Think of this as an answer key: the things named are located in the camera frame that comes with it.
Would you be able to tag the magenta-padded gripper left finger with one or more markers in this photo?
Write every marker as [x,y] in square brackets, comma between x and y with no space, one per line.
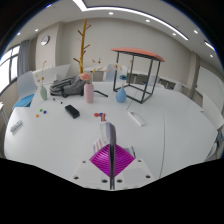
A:
[100,160]

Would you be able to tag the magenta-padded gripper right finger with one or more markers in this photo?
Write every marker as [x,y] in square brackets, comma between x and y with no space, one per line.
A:
[124,160]

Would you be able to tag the grey white striped towel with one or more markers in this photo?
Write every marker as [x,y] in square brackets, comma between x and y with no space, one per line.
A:
[106,133]

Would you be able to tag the white remote control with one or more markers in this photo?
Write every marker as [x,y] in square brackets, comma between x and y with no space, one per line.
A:
[136,118]
[16,126]

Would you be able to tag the red round magnet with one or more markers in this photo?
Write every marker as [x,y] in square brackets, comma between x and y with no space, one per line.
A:
[96,114]

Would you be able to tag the blue round magnet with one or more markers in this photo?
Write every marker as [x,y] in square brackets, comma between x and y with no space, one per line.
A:
[44,112]
[100,114]

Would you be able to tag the black rectangular box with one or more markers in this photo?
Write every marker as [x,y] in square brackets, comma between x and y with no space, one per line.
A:
[72,111]

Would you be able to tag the blue vase with dried flowers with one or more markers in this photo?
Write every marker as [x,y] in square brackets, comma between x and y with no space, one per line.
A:
[121,96]

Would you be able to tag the thin black pen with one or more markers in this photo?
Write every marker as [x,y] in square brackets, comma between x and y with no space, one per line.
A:
[101,93]

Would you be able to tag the pink vase with flowers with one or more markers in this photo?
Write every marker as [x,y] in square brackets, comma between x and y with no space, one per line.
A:
[88,94]

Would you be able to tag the black marker pen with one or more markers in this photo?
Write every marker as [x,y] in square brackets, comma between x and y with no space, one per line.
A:
[57,100]

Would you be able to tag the orange round magnet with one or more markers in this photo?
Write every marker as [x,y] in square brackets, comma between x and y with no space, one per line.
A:
[37,115]

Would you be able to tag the grey backpack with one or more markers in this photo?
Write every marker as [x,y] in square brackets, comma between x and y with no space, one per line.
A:
[68,86]

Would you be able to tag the green vase with dried flowers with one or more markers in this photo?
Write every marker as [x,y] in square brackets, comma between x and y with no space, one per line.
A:
[43,94]

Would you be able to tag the white chair with blue seat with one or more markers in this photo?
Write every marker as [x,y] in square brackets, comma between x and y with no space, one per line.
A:
[26,85]

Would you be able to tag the black-framed orange-topped small table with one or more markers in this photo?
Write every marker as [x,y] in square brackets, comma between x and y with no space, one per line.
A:
[138,52]

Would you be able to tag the yellow wooden coat tree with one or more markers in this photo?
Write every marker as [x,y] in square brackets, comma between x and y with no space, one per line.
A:
[82,46]

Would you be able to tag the grey curtain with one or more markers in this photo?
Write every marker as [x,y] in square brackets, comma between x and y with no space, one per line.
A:
[23,58]

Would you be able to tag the window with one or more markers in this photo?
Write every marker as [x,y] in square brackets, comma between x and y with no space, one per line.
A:
[6,70]

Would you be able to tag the ceiling lights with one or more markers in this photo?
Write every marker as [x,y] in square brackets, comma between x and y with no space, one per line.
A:
[147,20]

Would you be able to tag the white wall board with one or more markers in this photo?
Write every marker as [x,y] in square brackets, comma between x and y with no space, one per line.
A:
[210,85]

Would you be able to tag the round wall clock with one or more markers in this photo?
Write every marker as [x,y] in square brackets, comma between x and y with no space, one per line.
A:
[45,40]

